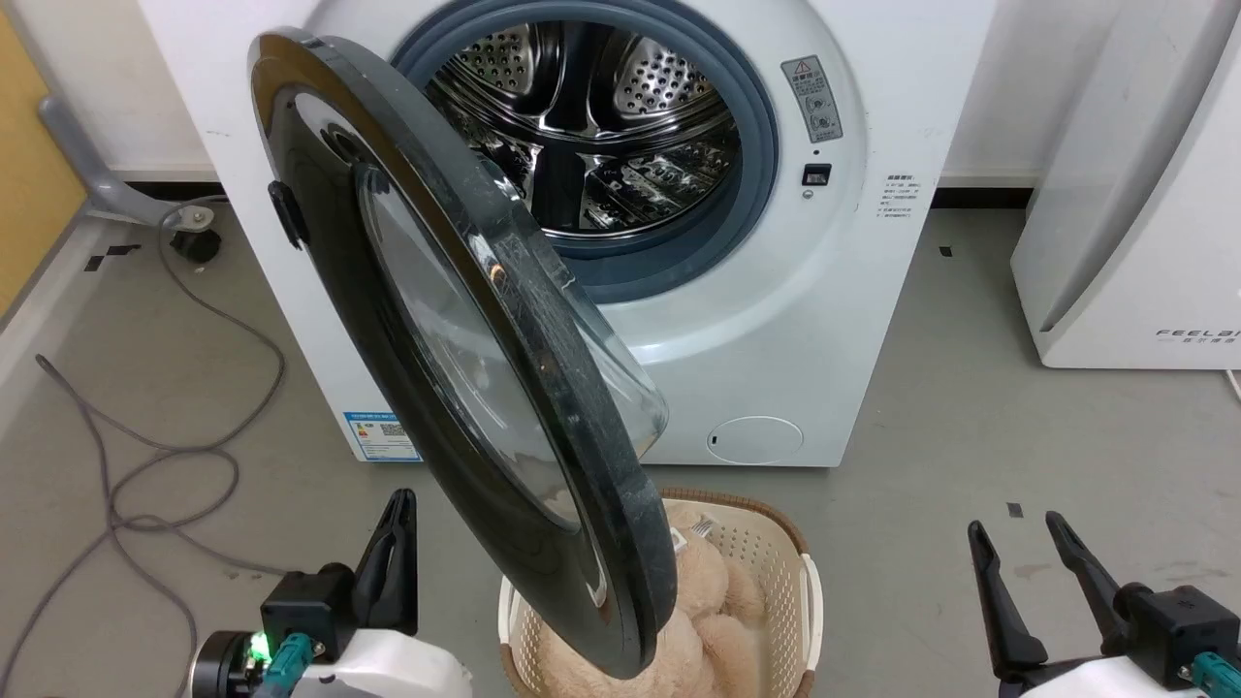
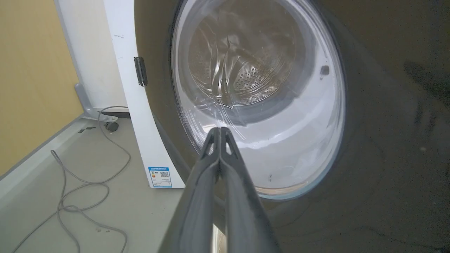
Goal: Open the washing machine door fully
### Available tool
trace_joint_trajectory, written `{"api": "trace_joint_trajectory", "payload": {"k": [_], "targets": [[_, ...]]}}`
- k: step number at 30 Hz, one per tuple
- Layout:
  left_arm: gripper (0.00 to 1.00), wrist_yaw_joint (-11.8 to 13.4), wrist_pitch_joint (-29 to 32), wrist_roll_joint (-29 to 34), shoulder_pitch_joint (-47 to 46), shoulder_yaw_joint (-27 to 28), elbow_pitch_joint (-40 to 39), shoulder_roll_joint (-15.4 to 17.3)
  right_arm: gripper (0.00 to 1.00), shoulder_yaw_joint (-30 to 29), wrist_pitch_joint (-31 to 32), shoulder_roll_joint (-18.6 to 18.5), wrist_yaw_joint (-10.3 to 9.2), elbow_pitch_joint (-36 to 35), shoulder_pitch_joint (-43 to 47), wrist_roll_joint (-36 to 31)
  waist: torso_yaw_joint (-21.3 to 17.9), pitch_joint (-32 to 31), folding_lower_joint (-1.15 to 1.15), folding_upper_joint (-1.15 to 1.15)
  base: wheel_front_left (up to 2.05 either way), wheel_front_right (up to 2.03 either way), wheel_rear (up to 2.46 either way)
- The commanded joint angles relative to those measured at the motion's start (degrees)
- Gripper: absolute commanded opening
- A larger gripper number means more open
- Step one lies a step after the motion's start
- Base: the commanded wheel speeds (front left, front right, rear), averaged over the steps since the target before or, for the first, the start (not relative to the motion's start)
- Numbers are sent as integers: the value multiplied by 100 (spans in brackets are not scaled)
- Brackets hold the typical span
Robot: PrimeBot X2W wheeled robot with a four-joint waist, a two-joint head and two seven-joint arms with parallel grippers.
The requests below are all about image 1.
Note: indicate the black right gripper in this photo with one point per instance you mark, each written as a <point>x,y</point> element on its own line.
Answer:
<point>1178,625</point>

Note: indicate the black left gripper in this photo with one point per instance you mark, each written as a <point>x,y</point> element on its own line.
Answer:
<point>305,611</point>

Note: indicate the black round washing machine door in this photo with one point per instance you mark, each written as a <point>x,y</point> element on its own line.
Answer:
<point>504,388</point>

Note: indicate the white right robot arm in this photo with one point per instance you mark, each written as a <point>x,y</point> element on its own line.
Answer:
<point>1134,683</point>

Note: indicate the white front-load washing machine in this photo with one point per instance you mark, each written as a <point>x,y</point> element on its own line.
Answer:
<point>834,291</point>

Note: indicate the grey rubber door gasket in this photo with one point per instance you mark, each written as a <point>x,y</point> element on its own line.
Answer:
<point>751,204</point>

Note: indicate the cream plastic laundry basket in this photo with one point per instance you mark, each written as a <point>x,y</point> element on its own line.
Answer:
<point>776,591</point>

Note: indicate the beige plush toy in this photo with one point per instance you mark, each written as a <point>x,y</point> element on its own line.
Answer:
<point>703,611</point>

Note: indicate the round white filter cover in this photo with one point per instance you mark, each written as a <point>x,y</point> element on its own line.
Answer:
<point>754,439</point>

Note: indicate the black caster wheel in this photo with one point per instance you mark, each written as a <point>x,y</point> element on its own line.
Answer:
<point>197,242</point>

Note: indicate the white appliance with grey lettering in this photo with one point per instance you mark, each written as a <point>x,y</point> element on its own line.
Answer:
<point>1144,194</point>

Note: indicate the grey metal stand leg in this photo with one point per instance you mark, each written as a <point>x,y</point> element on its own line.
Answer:
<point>97,174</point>

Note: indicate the stainless steel washer drum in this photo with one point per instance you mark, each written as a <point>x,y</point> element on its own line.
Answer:
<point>620,126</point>

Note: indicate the yellow wooden panel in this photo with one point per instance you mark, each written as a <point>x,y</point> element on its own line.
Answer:
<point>29,165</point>

